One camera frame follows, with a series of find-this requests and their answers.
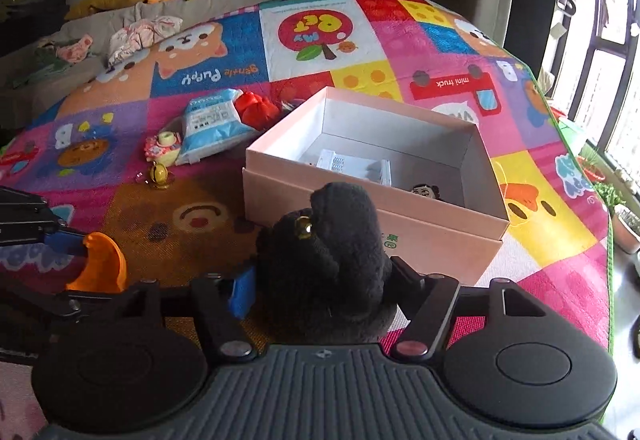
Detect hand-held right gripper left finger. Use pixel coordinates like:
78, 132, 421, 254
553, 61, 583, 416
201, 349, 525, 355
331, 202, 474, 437
117, 265, 257, 362

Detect white plastic case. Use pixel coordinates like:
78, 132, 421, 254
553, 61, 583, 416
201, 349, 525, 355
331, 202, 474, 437
310, 147, 393, 186

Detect pale green plant pot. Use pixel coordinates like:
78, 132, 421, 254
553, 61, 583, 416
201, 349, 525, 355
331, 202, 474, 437
557, 117, 589, 156

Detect small face figurine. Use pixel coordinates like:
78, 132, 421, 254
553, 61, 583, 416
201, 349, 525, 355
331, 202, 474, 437
410, 184, 442, 202

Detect black plush toy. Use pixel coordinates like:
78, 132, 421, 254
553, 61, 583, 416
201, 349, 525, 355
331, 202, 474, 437
255, 180, 401, 342

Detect grey sofa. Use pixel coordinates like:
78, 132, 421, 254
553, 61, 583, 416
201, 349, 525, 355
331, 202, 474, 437
0, 0, 291, 131

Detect pink cardboard box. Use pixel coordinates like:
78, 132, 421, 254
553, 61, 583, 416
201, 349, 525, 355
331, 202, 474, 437
242, 86, 511, 288

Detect green cloth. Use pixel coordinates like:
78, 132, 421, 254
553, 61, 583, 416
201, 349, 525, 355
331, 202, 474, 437
15, 45, 71, 87

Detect small yellow round toy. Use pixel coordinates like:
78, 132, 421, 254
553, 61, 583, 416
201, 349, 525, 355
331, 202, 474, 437
137, 160, 176, 191

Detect small pink crumpled cloth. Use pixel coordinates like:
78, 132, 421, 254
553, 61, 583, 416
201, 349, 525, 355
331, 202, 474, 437
55, 34, 96, 64

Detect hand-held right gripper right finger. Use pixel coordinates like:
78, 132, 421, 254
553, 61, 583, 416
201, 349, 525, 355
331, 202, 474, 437
387, 256, 543, 358

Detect orange toy piece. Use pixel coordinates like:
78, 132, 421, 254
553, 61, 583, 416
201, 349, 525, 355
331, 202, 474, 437
65, 231, 128, 293

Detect black window frame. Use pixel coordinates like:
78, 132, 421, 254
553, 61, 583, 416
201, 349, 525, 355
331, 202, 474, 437
540, 0, 640, 171

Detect white potted plant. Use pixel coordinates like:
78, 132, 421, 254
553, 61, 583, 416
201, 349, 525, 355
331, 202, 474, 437
595, 180, 640, 254

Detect blue wet wipes packet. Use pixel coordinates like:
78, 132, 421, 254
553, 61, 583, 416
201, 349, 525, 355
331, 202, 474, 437
175, 88, 258, 166

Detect colourful cartoon play mat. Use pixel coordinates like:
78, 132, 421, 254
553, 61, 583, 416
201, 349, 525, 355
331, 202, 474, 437
0, 0, 615, 358

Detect red toy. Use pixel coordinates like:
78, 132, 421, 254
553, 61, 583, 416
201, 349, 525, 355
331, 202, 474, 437
235, 90, 281, 127

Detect small green potted plant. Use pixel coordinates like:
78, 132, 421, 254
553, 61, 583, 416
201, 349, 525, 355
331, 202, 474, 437
580, 145, 609, 184

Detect pink and white crumpled clothes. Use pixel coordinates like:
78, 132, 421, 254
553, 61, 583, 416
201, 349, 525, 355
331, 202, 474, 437
107, 15, 184, 68

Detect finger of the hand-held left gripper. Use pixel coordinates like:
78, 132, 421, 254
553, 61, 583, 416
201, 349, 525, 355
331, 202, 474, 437
0, 287, 128, 323
0, 187, 91, 256

